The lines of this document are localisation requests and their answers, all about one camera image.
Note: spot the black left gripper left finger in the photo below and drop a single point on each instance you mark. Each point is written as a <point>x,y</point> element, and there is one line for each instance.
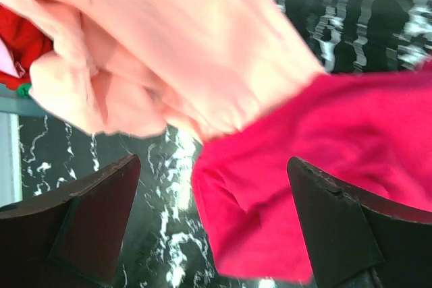
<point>70,236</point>

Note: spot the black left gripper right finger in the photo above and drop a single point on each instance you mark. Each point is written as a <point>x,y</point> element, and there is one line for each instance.
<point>355,238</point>

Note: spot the magenta red t shirt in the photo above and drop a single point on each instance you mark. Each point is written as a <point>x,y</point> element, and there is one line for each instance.
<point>371,130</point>

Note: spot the teal laundry basket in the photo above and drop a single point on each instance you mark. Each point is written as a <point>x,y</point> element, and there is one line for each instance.
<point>10,102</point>

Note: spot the green garment in basket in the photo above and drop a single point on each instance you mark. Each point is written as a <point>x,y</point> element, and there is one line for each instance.
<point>23,90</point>

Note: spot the light pink garment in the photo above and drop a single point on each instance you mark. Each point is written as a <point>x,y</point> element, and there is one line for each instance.
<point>7,63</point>

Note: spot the peach orange t shirt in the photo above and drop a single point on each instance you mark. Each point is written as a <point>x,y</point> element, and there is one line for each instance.
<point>136,66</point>

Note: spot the red garment in basket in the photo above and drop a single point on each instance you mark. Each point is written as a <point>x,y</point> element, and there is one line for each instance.
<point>25,42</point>

